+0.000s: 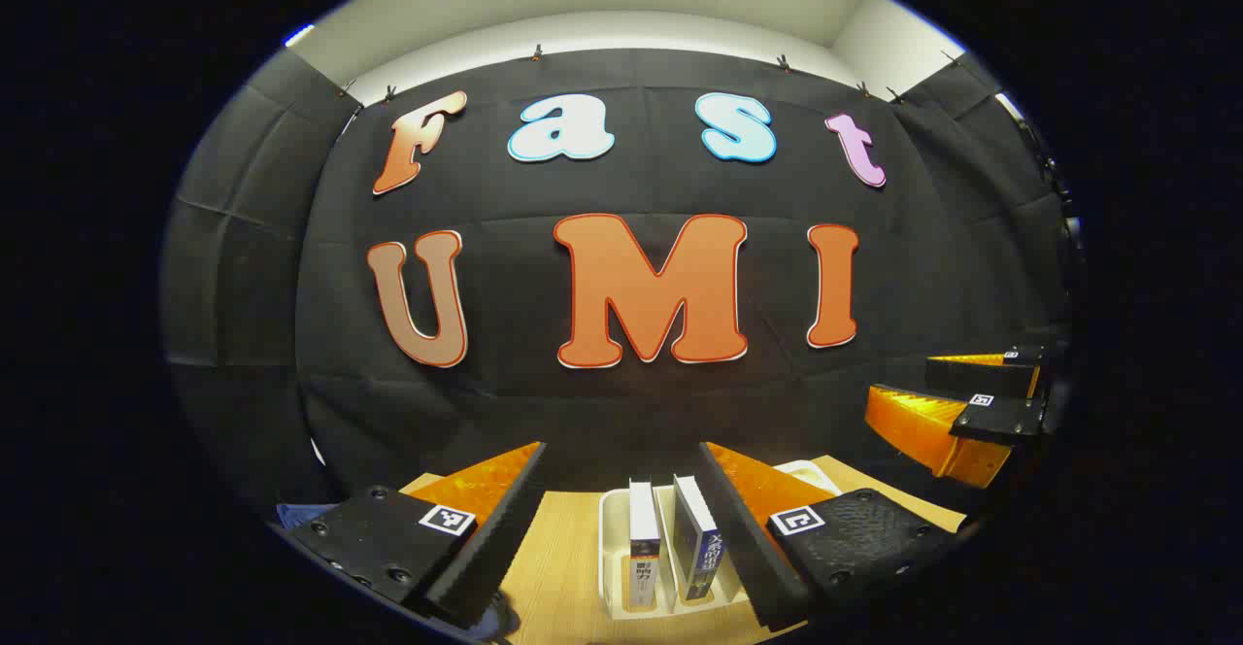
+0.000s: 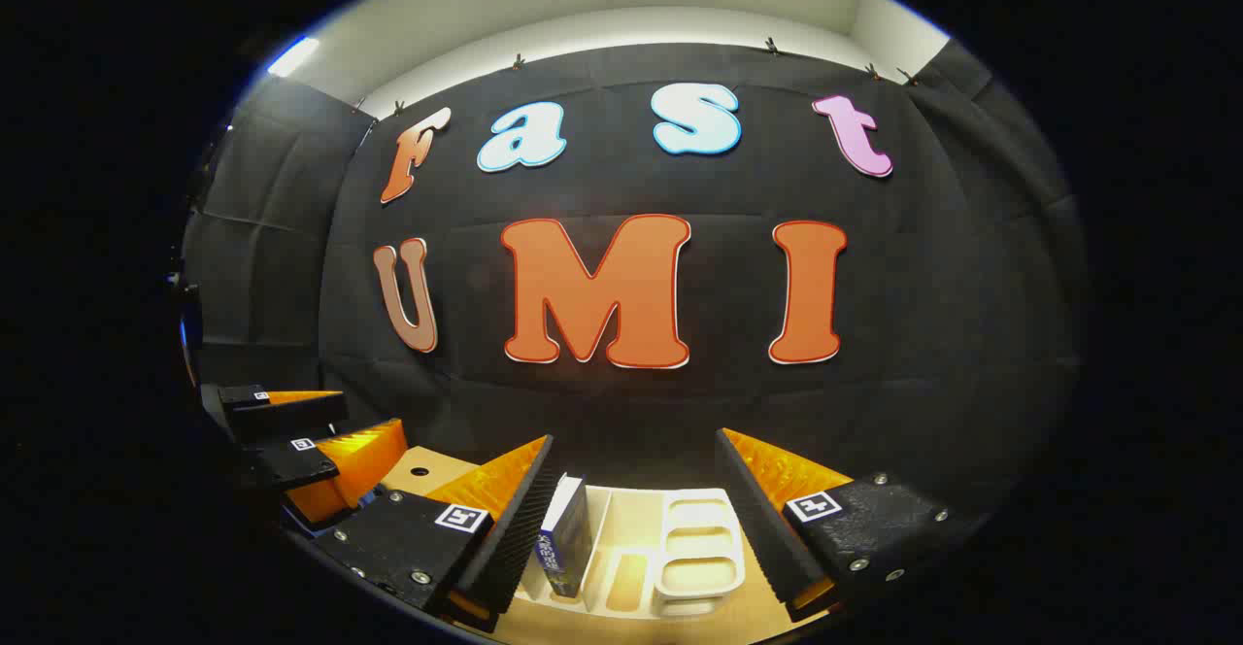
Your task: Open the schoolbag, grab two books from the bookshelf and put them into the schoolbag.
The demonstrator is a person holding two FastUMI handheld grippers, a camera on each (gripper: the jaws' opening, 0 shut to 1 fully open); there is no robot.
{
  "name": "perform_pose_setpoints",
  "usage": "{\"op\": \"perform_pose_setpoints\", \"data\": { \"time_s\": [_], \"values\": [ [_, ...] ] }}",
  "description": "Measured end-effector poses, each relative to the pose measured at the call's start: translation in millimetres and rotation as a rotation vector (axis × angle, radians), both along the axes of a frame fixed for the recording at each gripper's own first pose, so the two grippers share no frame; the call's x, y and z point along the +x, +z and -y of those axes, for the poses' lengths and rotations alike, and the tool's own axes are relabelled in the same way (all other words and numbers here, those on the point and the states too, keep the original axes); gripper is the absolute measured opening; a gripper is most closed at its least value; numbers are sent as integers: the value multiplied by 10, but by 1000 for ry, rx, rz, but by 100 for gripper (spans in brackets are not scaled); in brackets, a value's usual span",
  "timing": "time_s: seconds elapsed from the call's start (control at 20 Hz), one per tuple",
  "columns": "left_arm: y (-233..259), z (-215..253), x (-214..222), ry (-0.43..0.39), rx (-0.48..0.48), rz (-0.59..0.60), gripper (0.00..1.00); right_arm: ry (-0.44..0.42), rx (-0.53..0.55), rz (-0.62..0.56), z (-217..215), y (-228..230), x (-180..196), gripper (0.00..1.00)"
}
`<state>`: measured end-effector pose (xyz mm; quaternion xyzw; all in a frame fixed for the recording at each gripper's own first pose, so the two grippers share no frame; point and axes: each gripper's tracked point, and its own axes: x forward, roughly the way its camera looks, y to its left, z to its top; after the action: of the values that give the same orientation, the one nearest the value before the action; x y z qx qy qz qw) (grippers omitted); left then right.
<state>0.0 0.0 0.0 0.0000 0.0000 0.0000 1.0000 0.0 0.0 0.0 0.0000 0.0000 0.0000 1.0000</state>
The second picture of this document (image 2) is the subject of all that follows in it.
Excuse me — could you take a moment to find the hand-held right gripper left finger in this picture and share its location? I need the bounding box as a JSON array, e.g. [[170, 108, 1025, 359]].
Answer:
[[313, 434, 562, 634]]

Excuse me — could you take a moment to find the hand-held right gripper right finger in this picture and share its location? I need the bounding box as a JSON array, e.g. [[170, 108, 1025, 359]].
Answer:
[[715, 427, 972, 625]]

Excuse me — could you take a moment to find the blue cover book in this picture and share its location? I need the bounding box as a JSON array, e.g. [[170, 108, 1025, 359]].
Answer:
[[537, 473, 591, 597]]

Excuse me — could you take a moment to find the white plastic bookshelf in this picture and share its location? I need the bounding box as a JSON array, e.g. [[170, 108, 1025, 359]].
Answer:
[[515, 475, 749, 622]]

